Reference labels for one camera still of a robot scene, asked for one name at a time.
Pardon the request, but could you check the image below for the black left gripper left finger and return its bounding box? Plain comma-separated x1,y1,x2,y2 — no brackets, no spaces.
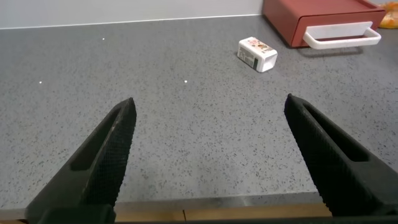
24,97,137,224

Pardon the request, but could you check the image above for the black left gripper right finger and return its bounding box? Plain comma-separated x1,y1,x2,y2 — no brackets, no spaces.
284,93,398,218

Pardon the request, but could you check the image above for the red drawer with white handle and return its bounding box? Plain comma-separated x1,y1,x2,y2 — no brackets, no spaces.
290,11,386,50

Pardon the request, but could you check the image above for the red drawer case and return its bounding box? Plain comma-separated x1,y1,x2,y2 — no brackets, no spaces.
262,0,385,48

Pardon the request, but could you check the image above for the small white printed carton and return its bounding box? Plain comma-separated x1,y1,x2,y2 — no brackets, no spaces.
236,36,279,73

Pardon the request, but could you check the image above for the orange swirl bun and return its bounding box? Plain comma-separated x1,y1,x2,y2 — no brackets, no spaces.
379,1,398,30

